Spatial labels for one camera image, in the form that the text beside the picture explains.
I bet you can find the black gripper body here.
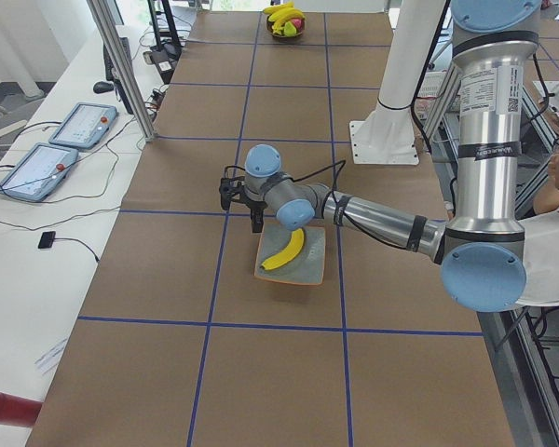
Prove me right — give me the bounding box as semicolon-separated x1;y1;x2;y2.
242;191;267;218

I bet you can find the yellow banana carried to plate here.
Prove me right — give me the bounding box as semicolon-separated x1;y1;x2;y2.
261;228;306;271

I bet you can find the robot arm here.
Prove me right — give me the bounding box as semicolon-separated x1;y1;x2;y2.
239;1;540;312

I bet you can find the grey square plate orange rim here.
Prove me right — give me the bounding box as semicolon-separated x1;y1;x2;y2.
254;224;326;285

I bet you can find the woven wicker fruit basket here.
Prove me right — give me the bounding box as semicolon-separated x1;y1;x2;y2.
267;24;305;42

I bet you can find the yellow banana upper in basket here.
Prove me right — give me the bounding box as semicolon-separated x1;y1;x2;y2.
267;7;305;28

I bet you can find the yellow banana in basket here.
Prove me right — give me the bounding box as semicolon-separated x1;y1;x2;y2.
267;7;305;28
263;1;294;15

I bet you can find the yellow banana middle in basket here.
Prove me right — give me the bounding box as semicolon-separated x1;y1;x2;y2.
263;1;294;15

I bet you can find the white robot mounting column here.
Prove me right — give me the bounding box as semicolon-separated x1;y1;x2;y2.
349;0;448;166

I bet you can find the green pear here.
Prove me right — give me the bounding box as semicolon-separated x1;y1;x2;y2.
283;21;298;38

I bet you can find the far teach pendant tablet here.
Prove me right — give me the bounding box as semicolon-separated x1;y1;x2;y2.
48;102;118;150

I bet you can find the teach pendant tablet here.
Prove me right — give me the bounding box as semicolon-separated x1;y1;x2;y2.
48;102;118;150
0;143;79;202

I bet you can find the dark red fruit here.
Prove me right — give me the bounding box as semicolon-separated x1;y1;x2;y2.
291;18;304;29

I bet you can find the black computer mouse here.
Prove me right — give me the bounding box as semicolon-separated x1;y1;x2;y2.
92;81;115;94

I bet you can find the small black box on desk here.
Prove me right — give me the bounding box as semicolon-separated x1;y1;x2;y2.
37;231;56;250

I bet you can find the near teach pendant tablet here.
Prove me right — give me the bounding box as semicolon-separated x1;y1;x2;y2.
0;143;79;202

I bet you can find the person in white shirt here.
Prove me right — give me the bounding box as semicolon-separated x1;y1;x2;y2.
517;143;559;307

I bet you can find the red cylinder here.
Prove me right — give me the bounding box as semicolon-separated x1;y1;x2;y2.
0;392;43;427

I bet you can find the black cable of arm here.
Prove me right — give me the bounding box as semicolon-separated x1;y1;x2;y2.
224;160;420;252

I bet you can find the aluminium frame post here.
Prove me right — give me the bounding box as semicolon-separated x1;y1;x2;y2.
87;0;157;142

